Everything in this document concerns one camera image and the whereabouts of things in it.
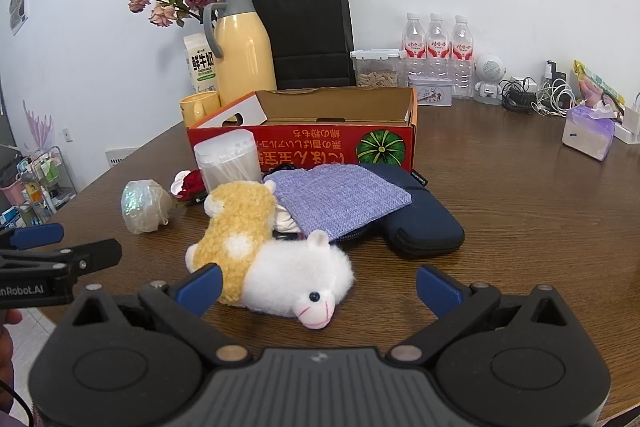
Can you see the person's left hand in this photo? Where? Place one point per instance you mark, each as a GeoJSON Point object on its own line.
{"type": "Point", "coordinates": [10, 317]}

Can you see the iridescent ball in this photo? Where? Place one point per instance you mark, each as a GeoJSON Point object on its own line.
{"type": "Point", "coordinates": [142, 207]}

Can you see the yellow mug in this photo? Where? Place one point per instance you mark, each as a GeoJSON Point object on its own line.
{"type": "Point", "coordinates": [200, 107]}

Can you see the black paper bag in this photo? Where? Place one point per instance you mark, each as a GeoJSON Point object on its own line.
{"type": "Point", "coordinates": [305, 32]}

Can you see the orange cardboard box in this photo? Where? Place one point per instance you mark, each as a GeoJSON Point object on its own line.
{"type": "Point", "coordinates": [310, 142]}

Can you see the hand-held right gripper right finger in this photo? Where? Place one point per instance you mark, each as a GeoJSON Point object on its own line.
{"type": "Point", "coordinates": [435, 289]}

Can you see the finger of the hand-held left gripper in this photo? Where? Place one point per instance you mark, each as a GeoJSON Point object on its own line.
{"type": "Point", "coordinates": [37, 235]}
{"type": "Point", "coordinates": [95, 254]}

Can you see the yellow thermos jug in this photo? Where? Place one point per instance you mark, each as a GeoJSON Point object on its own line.
{"type": "Point", "coordinates": [245, 52]}

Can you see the white robot speaker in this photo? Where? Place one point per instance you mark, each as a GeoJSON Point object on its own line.
{"type": "Point", "coordinates": [490, 69]}

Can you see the white tissue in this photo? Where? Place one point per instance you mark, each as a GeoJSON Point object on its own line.
{"type": "Point", "coordinates": [286, 221]}

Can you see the printed tin box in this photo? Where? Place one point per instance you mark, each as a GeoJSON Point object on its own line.
{"type": "Point", "coordinates": [430, 94]}

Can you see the white milk carton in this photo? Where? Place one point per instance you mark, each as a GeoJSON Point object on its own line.
{"type": "Point", "coordinates": [200, 67]}

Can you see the framed wall picture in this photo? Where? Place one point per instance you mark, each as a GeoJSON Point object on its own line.
{"type": "Point", "coordinates": [17, 4]}

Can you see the clear cotton swab box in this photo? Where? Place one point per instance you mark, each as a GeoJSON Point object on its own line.
{"type": "Point", "coordinates": [227, 162]}

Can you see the purple tissue pack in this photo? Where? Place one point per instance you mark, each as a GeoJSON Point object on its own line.
{"type": "Point", "coordinates": [585, 134]}

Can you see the white panel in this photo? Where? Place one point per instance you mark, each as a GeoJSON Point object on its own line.
{"type": "Point", "coordinates": [120, 155]}

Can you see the white flanged cap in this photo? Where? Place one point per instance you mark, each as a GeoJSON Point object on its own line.
{"type": "Point", "coordinates": [176, 187]}

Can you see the white alpaca plush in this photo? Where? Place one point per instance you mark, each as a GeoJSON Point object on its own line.
{"type": "Point", "coordinates": [290, 272]}

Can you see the metal storage rack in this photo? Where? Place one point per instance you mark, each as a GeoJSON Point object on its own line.
{"type": "Point", "coordinates": [35, 187]}

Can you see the clear water bottle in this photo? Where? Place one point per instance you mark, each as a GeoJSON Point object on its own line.
{"type": "Point", "coordinates": [437, 44]}
{"type": "Point", "coordinates": [414, 44]}
{"type": "Point", "coordinates": [462, 52]}

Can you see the navy zip case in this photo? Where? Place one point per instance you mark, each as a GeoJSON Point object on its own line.
{"type": "Point", "coordinates": [425, 227]}

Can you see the clear seed container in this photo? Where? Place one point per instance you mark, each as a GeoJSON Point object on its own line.
{"type": "Point", "coordinates": [377, 77]}

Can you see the white power adapter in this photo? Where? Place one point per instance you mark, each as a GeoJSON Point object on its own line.
{"type": "Point", "coordinates": [631, 119]}

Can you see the purple cloth pouch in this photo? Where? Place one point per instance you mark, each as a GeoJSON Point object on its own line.
{"type": "Point", "coordinates": [340, 199]}

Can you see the red artificial rose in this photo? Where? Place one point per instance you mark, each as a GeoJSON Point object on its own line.
{"type": "Point", "coordinates": [192, 184]}

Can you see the yellow alpaca plush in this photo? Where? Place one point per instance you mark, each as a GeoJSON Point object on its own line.
{"type": "Point", "coordinates": [235, 227]}

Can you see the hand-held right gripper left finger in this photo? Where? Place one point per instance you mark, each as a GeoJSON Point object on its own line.
{"type": "Point", "coordinates": [202, 289]}

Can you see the white wall outlet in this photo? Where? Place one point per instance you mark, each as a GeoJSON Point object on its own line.
{"type": "Point", "coordinates": [68, 135]}

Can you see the yellow green snack packet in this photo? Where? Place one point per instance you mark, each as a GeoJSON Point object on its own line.
{"type": "Point", "coordinates": [595, 84]}

